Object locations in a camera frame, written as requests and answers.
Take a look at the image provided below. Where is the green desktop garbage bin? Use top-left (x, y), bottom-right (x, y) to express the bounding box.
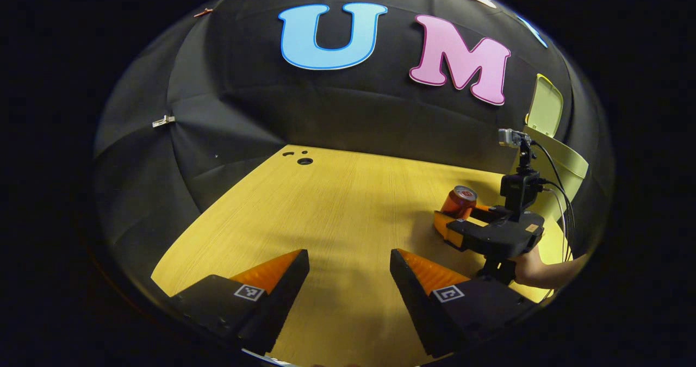
top-left (511, 73), bottom-right (589, 259)

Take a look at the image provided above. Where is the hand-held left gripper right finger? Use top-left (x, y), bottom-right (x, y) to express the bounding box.
top-left (390, 248), bottom-right (536, 358)

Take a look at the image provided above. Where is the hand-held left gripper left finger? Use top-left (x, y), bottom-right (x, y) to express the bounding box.
top-left (169, 249), bottom-right (310, 356)

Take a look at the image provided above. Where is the wooden desktop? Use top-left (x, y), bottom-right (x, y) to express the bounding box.
top-left (151, 144), bottom-right (571, 367)

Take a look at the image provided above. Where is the red pop can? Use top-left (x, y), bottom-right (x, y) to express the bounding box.
top-left (440, 185), bottom-right (478, 220)

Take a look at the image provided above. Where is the black backdrop cloth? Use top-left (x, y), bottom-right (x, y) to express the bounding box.
top-left (92, 0), bottom-right (615, 302)

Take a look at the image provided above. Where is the black cable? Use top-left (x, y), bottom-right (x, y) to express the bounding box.
top-left (532, 141), bottom-right (576, 262)
top-left (541, 186), bottom-right (569, 251)

